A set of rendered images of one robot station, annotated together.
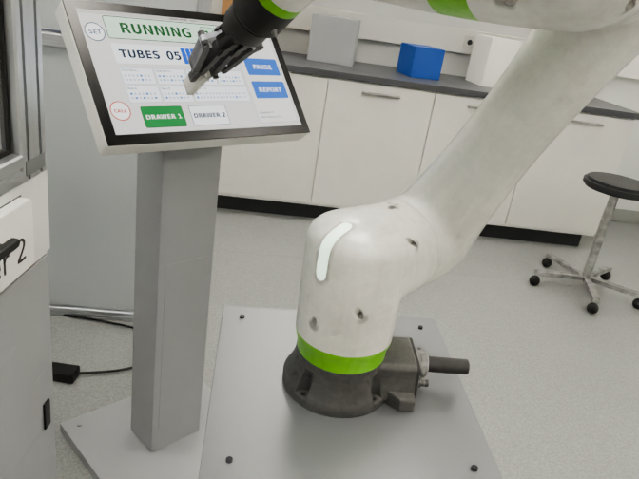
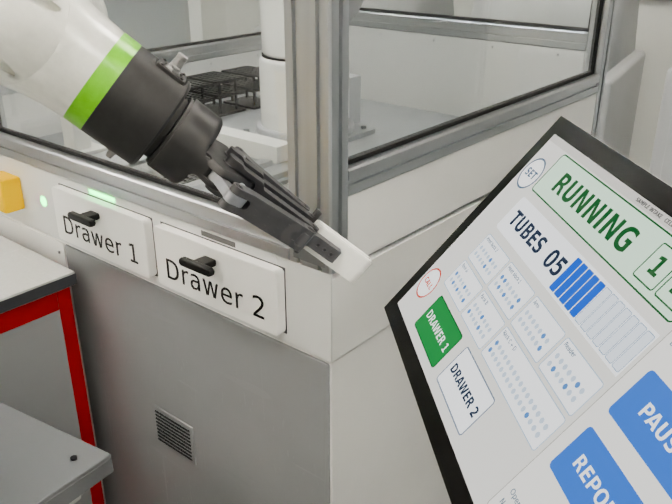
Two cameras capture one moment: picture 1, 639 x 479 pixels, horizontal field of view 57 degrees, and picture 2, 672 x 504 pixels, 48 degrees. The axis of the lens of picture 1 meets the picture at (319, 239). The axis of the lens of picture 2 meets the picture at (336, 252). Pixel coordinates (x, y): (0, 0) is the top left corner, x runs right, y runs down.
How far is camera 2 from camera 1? 1.57 m
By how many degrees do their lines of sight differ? 114
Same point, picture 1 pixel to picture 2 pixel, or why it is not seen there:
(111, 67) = (486, 227)
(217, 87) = (527, 366)
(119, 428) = not seen: outside the picture
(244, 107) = (508, 446)
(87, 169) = not seen: outside the picture
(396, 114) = not seen: outside the picture
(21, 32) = (299, 115)
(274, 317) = (40, 482)
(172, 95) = (476, 314)
